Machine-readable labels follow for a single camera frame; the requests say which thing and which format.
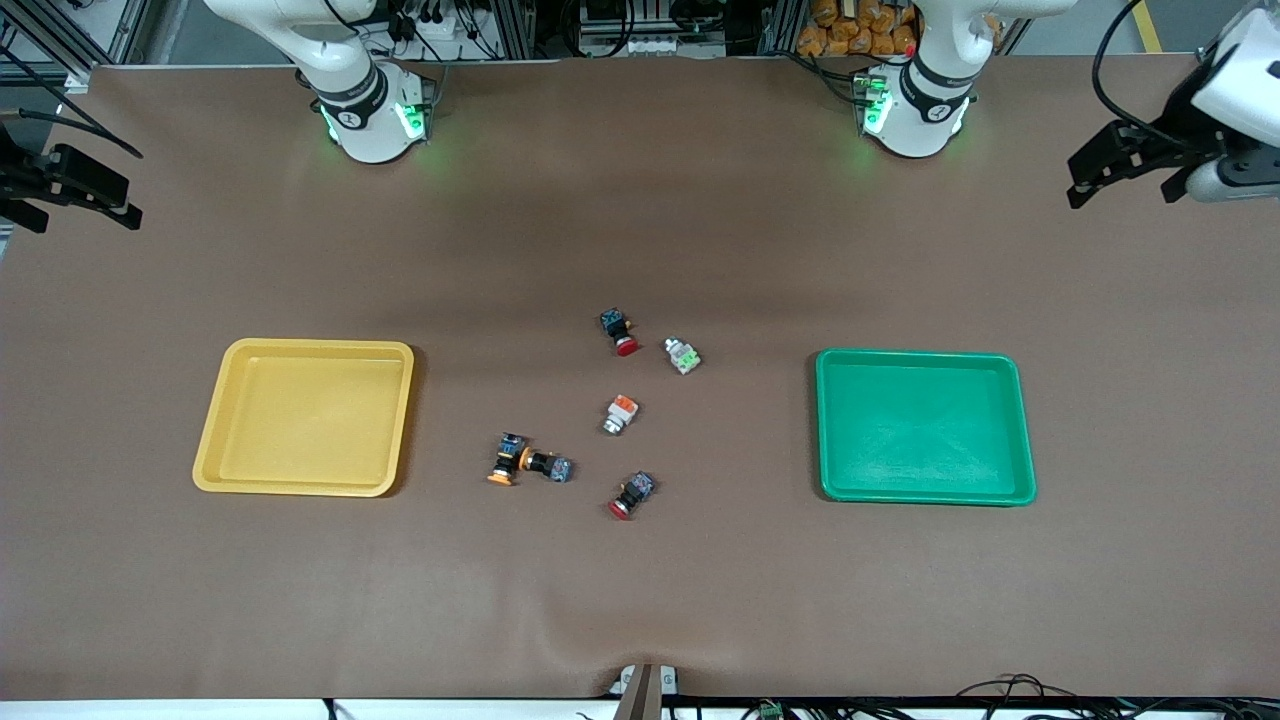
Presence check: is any yellow push button blue body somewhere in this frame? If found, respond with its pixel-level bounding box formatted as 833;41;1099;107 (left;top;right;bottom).
487;432;529;488

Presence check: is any bag of orange items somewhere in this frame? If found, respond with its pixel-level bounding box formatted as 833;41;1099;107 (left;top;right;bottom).
797;0;921;58

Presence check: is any yellow plastic tray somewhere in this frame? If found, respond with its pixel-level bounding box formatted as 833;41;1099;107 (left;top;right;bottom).
192;338;416;498

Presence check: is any green plastic tray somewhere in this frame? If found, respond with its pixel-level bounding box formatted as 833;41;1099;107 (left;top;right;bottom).
815;348;1038;507

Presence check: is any white power strip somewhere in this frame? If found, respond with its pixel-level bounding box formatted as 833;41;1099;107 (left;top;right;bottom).
412;15;471;59
578;33;693;58

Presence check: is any brown table mat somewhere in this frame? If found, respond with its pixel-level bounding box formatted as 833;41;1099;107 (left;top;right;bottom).
0;55;1280;701

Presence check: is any red mushroom push button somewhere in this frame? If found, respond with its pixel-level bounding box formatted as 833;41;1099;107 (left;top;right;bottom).
600;308;642;358
608;471;657;522

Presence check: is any yellow push button black body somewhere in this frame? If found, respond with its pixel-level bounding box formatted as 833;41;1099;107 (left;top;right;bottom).
520;448;575;485

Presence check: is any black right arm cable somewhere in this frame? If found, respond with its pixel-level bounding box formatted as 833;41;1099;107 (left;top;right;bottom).
0;100;143;161

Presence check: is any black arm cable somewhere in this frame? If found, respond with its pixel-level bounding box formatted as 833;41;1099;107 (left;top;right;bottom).
1092;0;1176;151
0;100;143;161

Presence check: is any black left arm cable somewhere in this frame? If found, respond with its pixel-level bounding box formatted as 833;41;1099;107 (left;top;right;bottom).
1092;0;1176;151

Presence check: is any black looped cable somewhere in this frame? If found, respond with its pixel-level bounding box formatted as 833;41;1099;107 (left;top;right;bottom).
955;673;1280;720

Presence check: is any black cable bundle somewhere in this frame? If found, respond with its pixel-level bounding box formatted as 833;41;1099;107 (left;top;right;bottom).
670;698;901;720

